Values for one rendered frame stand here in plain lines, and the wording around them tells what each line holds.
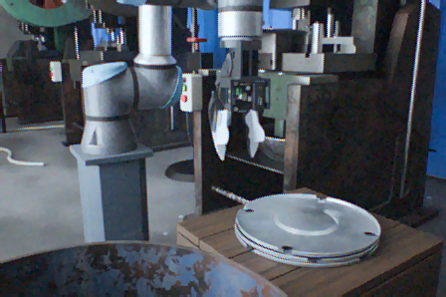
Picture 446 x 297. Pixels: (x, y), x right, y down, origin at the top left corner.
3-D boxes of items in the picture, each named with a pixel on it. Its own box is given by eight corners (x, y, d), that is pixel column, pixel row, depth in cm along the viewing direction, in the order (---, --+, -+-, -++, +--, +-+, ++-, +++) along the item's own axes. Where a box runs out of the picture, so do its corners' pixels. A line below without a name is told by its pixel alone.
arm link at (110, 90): (81, 112, 110) (77, 62, 107) (128, 108, 116) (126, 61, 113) (89, 118, 100) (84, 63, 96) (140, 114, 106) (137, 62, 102)
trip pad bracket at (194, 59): (201, 101, 154) (200, 49, 150) (187, 99, 162) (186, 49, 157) (213, 100, 158) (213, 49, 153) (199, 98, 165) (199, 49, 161)
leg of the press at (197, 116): (198, 232, 160) (195, -5, 138) (183, 222, 168) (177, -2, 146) (335, 184, 215) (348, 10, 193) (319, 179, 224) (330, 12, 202)
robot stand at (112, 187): (97, 317, 109) (83, 160, 98) (83, 284, 124) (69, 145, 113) (160, 296, 118) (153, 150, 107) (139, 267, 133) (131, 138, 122)
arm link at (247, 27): (212, 15, 69) (256, 16, 71) (213, 42, 70) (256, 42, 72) (226, 10, 62) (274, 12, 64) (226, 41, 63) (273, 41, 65)
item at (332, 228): (385, 209, 89) (386, 206, 89) (370, 273, 64) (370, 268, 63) (265, 189, 101) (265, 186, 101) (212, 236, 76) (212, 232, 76)
